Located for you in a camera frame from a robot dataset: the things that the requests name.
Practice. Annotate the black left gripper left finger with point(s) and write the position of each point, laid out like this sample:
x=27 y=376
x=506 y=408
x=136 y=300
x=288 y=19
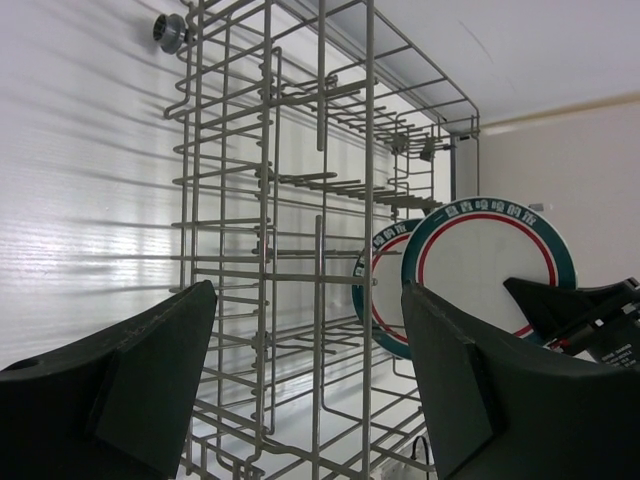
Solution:
x=116 y=404

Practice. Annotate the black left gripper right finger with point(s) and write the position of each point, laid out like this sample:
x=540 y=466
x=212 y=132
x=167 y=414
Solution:
x=499 y=407

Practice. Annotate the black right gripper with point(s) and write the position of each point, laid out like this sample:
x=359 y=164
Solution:
x=603 y=321

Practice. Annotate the teal red rimmed plate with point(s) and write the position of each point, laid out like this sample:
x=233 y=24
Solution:
x=466 y=250
x=388 y=246

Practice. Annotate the grey wire dish rack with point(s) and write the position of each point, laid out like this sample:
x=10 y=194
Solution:
x=294 y=156

